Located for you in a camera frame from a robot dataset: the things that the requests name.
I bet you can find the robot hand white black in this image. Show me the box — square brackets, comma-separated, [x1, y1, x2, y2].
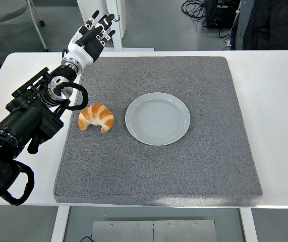
[66, 10, 117, 75]

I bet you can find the golden croissant bread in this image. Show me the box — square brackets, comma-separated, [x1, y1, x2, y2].
[77, 102, 114, 133]

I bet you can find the grey round plate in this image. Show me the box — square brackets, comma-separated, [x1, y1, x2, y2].
[125, 92, 191, 146]

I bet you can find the grey metal plate with screws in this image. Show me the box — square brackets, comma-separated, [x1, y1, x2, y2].
[91, 219, 219, 242]

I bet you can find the white desk pillar with base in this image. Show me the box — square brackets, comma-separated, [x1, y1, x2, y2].
[83, 0, 155, 52]

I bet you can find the white cabinet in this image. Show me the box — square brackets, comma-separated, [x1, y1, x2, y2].
[77, 0, 127, 39]

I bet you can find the grey office chair on wheels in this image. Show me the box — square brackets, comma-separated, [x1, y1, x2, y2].
[0, 0, 50, 71]

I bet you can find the grey felt mat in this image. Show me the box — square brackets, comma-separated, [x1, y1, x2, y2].
[53, 55, 263, 207]

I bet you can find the black equipment box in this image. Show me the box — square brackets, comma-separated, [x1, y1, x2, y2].
[203, 0, 242, 29]

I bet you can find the white table leg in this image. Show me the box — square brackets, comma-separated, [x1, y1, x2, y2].
[50, 206, 70, 242]
[239, 208, 258, 242]

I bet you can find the black floor cable bundle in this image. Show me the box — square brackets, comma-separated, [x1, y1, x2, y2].
[180, 0, 210, 28]

